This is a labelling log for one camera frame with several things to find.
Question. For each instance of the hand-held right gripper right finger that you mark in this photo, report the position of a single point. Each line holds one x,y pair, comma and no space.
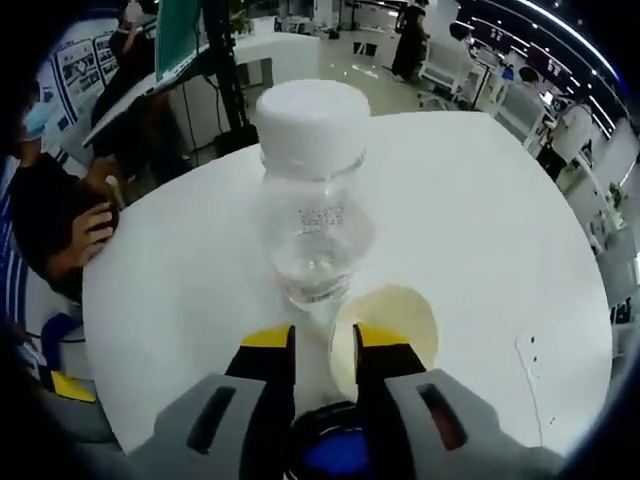
440,415

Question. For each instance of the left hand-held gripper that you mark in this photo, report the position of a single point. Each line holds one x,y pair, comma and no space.
114,192

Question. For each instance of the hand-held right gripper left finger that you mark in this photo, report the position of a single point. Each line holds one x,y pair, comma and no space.
220,400

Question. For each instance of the person's left hand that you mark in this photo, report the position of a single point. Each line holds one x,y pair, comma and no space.
97,232

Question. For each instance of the white slanted desk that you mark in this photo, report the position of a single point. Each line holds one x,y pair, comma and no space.
130,107

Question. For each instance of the person's masked head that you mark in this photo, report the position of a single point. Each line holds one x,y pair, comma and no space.
35,125

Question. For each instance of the person's white blue-striped clothing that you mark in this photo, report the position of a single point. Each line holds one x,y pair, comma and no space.
15,260

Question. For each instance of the yellow object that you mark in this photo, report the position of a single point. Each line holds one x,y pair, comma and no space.
72,386

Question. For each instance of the black stand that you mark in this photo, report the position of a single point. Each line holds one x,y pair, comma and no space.
227,75

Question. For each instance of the teal screen panel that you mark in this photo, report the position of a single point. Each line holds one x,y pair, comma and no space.
177,40

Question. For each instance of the white table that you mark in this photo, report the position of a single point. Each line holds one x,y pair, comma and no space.
475,225

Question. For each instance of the green potted plant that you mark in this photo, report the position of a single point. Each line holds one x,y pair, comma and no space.
616,200
243,21

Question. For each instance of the white counter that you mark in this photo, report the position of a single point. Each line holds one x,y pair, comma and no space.
290,50

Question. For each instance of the wall posters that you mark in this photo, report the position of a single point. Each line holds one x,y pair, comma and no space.
80,75

